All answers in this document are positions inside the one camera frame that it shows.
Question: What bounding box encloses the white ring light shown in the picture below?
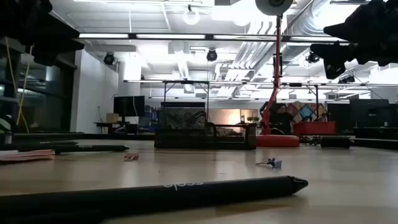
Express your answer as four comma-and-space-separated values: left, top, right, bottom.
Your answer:
182, 6, 200, 26

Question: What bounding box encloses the red storage bin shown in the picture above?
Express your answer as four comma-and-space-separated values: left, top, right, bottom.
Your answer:
292, 121, 336, 136

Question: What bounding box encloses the person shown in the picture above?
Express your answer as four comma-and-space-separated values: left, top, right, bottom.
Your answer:
269, 104, 295, 135

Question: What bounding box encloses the black aluminium table frame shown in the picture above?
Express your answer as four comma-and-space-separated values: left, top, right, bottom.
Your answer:
0, 132, 398, 151

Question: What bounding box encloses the dark background table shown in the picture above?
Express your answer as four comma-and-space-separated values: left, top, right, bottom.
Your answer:
94, 121, 139, 134

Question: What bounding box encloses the colourful wall picture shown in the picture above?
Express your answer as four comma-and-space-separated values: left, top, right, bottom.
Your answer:
287, 102, 327, 123

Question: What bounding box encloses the dark background equipment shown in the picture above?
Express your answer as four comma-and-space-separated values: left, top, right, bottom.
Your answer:
326, 98, 398, 139

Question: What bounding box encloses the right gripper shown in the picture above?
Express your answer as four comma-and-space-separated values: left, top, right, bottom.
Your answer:
310, 0, 398, 80

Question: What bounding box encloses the blue binder clip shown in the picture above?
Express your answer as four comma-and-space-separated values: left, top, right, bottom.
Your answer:
256, 157, 282, 169

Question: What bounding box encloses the long ceiling light bar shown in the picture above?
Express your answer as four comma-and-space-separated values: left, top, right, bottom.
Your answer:
79, 32, 348, 42

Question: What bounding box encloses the yellow hanging cable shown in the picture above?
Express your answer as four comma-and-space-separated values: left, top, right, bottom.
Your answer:
5, 40, 34, 133

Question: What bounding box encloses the black mesh desk organizer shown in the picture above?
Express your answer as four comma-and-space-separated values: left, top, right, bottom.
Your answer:
154, 101, 257, 150

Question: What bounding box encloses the pink sticky note pad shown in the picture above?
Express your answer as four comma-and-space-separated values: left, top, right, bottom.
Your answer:
0, 149, 56, 163

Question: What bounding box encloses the red desk lamp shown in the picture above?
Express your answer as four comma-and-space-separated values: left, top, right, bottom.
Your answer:
254, 0, 300, 147

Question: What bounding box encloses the black computer monitor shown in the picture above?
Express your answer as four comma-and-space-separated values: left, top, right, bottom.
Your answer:
113, 95, 146, 118

